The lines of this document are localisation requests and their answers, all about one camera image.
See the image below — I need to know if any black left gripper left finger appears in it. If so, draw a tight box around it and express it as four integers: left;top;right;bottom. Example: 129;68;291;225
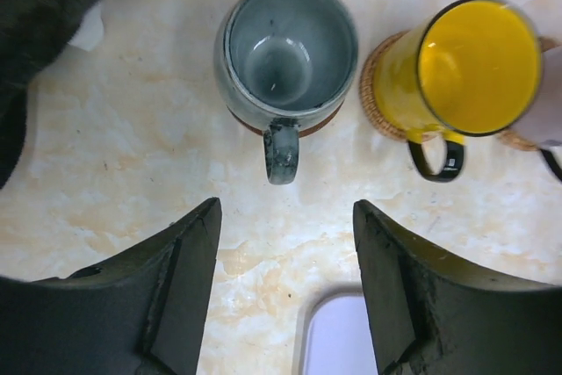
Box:
1;198;222;374

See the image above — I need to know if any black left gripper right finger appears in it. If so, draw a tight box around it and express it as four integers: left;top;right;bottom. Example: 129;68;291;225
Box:
353;200;561;374

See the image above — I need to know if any woven rattan coaster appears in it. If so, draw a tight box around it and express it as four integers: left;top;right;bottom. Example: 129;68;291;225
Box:
359;30;466;142
498;37;561;150

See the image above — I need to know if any brown wooden coaster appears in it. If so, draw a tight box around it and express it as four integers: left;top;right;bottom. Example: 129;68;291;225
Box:
227;98;343;137

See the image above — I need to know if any purple mug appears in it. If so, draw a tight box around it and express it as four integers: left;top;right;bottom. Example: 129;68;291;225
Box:
512;47;562;180

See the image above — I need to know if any yellow mug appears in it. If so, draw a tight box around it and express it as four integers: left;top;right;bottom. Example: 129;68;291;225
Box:
372;0;542;184

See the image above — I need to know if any grey green mug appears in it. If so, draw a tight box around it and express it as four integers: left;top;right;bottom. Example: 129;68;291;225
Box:
213;0;358;185

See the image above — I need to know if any lavender plastic tray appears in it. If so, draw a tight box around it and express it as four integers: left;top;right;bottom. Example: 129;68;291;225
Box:
292;285;378;374

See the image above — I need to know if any white paper scrap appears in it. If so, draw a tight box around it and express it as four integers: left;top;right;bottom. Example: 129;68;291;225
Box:
68;3;104;52

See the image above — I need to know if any black floral plush blanket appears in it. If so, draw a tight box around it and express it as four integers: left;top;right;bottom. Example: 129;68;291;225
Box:
1;0;100;183

